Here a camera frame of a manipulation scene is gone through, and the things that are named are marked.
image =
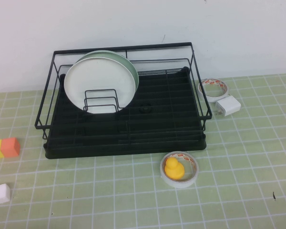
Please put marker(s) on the white plate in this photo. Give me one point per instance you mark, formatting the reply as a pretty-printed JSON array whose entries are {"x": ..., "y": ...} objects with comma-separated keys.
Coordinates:
[{"x": 97, "y": 76}]

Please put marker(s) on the pale green plate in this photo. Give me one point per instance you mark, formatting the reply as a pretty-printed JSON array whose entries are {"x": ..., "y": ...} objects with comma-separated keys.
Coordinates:
[{"x": 127, "y": 63}]

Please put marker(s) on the yellow rubber duck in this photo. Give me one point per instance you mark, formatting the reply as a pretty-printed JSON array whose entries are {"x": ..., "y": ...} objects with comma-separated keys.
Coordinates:
[{"x": 174, "y": 170}]

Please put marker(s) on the white tape roll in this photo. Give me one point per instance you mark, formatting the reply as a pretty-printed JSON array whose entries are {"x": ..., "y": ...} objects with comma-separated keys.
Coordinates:
[
  {"x": 212, "y": 99},
  {"x": 181, "y": 184}
]

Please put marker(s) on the white charger adapter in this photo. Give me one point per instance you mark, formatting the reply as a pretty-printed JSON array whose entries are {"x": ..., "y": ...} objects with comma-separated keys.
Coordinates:
[{"x": 228, "y": 106}]

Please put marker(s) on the green checked tablecloth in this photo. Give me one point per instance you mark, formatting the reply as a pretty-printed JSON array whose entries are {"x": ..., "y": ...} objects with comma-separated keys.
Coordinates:
[{"x": 228, "y": 167}]

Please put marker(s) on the orange block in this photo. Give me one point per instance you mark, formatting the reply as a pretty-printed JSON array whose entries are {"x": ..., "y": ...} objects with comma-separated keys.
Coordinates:
[{"x": 10, "y": 148}]

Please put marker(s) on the white cube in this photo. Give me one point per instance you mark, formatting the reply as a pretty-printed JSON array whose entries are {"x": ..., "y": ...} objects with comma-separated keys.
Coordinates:
[{"x": 0, "y": 194}]

